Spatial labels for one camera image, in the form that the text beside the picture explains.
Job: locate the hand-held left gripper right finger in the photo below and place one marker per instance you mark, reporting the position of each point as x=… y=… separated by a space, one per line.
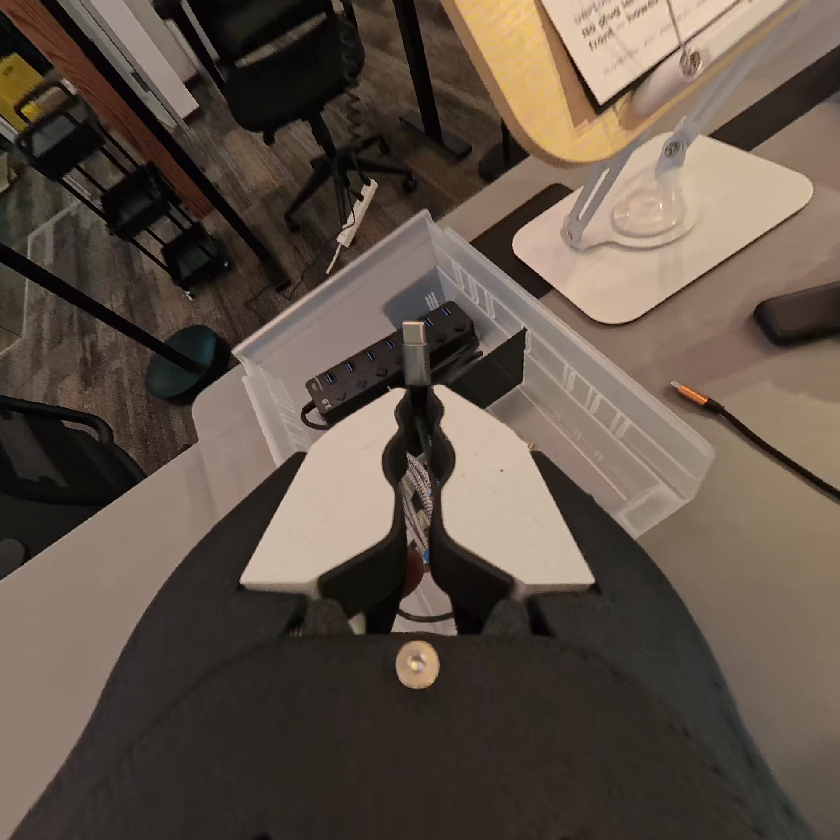
x=518 y=518

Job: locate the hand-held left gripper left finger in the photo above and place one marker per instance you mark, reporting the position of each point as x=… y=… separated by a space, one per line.
x=328 y=518

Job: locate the clear plastic bin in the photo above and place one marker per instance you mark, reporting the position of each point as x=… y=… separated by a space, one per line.
x=590 y=407

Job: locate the black usb hub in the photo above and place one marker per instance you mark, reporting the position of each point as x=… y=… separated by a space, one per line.
x=367 y=374

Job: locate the person's left hand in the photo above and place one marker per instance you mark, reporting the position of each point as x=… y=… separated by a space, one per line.
x=416 y=572

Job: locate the black divider plate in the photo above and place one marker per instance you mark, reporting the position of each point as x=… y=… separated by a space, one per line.
x=505 y=367

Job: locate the black pole stand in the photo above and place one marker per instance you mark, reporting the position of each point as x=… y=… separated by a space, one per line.
x=184 y=361

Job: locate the black office chair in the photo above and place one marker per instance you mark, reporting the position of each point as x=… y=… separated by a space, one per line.
x=289 y=65
x=59 y=472

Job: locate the white power strip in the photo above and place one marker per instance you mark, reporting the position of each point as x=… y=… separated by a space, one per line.
x=354 y=216

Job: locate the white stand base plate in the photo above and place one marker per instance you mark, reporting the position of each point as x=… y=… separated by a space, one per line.
x=689 y=262

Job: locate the wooden post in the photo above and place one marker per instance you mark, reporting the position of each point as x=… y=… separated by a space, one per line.
x=98 y=85

